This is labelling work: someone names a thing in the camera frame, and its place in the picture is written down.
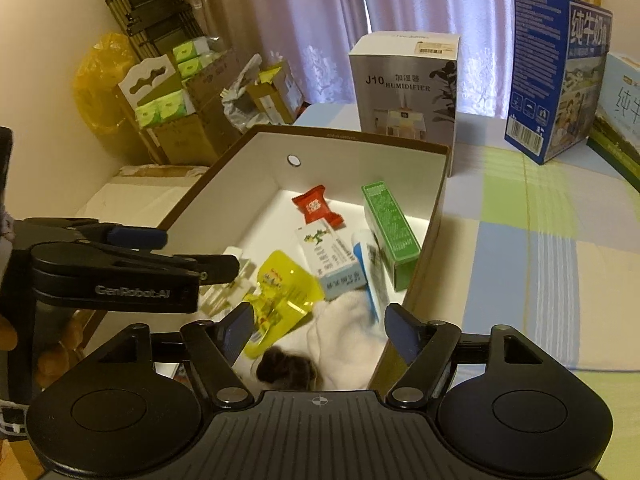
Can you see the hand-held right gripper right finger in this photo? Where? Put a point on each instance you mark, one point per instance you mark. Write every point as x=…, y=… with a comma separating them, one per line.
x=400, y=332

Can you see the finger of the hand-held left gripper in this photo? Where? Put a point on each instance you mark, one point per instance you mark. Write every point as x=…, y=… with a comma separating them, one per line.
x=137, y=237
x=215, y=266

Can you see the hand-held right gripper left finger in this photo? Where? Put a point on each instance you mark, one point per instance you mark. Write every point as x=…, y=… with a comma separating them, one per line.
x=240, y=332

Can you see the cream plastic clip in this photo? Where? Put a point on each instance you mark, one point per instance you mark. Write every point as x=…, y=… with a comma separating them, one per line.
x=225, y=295

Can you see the white cloth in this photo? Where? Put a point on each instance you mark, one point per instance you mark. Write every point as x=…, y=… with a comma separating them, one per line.
x=345, y=340

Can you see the dark scrunchie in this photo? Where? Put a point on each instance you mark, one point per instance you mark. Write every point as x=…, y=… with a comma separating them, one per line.
x=285, y=367

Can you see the yellow packet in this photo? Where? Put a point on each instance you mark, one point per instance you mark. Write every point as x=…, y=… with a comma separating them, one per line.
x=285, y=285

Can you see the long white carton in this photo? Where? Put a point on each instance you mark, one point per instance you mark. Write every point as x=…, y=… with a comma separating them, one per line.
x=327, y=260

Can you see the green and white medicine box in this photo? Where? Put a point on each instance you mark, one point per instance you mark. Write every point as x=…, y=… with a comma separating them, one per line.
x=390, y=230

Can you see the brown drawer with white inside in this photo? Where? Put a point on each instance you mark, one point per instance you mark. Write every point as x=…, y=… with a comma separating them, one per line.
x=260, y=170

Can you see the red candy wrapper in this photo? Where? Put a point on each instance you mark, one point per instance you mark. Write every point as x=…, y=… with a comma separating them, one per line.
x=315, y=205

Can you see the person's left hand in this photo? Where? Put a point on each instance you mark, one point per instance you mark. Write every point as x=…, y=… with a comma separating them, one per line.
x=65, y=345

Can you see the white low cabinet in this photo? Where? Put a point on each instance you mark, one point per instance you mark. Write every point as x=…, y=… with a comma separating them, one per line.
x=125, y=200

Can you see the plaid tablecloth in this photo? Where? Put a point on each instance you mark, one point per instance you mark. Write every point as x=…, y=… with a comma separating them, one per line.
x=525, y=260

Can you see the brown cardboard box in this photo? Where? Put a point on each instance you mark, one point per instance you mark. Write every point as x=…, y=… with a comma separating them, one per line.
x=210, y=110

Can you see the yellow plastic bag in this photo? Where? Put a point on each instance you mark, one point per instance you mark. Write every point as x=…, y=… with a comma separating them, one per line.
x=97, y=95

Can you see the open cardboard box with bag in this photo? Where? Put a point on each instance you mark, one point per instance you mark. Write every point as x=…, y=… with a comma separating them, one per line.
x=270, y=95

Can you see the black folding step ladder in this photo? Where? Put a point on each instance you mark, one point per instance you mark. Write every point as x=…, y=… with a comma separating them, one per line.
x=150, y=15

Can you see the white humidifier box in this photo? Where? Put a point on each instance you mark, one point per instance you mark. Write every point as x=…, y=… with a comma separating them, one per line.
x=400, y=90

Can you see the lilac sheer curtain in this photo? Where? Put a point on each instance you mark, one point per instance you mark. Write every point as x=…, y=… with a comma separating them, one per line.
x=300, y=10

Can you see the blue milk carton box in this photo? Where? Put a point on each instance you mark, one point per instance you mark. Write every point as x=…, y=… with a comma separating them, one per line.
x=540, y=85

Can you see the green and white milk box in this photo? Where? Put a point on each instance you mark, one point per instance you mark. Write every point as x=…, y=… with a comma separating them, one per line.
x=620, y=110

